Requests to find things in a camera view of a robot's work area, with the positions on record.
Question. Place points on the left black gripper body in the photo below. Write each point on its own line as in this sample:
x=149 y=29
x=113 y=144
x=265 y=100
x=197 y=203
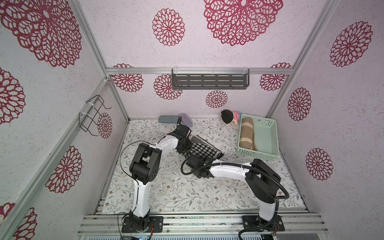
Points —
x=187 y=145

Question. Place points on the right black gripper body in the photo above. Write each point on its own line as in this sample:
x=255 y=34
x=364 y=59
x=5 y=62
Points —
x=194 y=161

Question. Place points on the black white knitted scarf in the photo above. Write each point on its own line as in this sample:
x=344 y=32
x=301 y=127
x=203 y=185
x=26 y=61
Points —
x=202 y=149

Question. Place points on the brown beige striped scarf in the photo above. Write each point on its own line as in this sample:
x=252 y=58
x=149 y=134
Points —
x=247 y=134

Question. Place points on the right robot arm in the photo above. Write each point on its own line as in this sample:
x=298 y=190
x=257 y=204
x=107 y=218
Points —
x=261 y=179

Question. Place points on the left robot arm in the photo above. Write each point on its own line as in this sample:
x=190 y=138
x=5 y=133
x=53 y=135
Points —
x=146 y=162

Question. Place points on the mint green plastic basket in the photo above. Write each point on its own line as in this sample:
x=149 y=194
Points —
x=266 y=139

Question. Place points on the lilac oval case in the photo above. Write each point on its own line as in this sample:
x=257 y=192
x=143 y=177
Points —
x=186 y=120

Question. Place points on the grey rectangular case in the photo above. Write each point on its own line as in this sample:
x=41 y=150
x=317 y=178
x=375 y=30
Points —
x=168 y=119

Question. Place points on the floral table mat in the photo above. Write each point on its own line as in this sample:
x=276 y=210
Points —
x=171 y=191

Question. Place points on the doll with black hair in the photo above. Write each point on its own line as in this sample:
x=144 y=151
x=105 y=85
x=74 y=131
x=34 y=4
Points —
x=230 y=117

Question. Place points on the dark grey wall shelf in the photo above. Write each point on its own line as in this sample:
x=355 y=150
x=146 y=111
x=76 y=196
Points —
x=210 y=81

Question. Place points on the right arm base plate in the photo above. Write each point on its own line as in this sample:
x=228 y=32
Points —
x=256 y=224

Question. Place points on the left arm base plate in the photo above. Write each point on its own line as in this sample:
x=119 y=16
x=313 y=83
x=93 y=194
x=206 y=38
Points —
x=144 y=224

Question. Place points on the black wire wall rack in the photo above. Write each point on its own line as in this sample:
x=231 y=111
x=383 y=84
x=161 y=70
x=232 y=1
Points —
x=96 y=121

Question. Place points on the aluminium front rail frame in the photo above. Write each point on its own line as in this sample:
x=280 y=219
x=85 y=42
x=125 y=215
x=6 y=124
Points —
x=204 y=224

